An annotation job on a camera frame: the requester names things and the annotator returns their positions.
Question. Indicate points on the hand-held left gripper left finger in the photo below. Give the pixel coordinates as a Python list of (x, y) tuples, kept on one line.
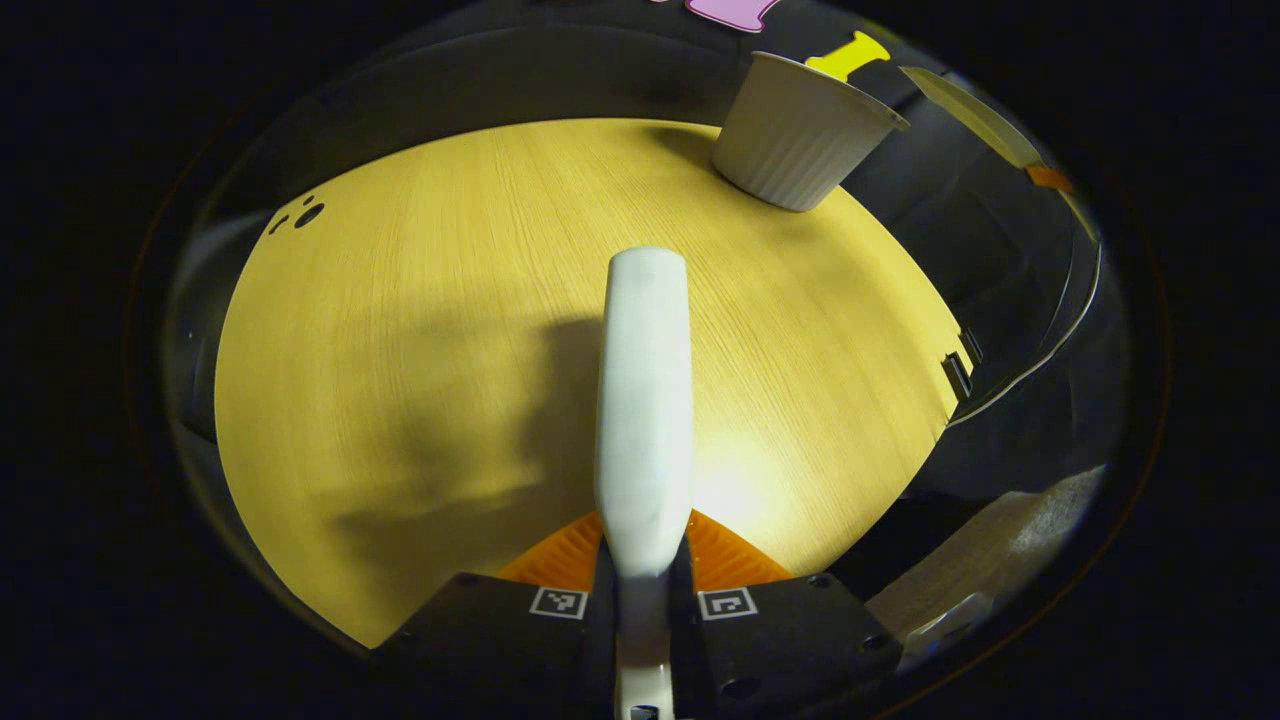
[(530, 650)]

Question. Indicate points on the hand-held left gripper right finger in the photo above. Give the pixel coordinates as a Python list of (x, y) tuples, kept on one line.
[(780, 650)]

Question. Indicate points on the small white broom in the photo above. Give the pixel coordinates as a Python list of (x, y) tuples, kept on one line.
[(645, 400)]

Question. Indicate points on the white ribbed garbage bin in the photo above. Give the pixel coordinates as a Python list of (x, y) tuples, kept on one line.
[(800, 140)]

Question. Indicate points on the white plastic part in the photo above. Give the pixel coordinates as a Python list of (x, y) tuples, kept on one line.
[(945, 628)]

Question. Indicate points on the pale wooden panel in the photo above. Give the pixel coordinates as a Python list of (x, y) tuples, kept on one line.
[(985, 125)]

